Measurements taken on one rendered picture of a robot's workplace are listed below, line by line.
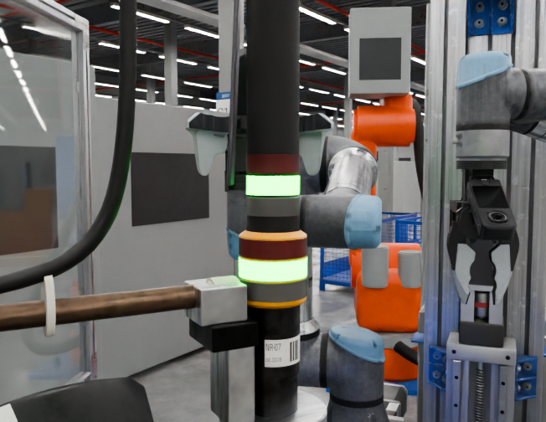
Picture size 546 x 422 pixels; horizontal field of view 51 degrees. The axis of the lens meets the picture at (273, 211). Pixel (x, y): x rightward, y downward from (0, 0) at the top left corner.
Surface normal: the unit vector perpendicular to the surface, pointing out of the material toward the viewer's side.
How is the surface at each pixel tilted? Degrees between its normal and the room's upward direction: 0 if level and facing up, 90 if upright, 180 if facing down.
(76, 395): 41
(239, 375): 90
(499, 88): 90
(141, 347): 90
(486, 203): 33
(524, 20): 90
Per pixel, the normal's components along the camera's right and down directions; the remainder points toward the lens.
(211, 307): 0.48, 0.07
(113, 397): 0.50, -0.73
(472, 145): -0.63, 0.07
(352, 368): -0.19, 0.07
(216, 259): 0.83, 0.04
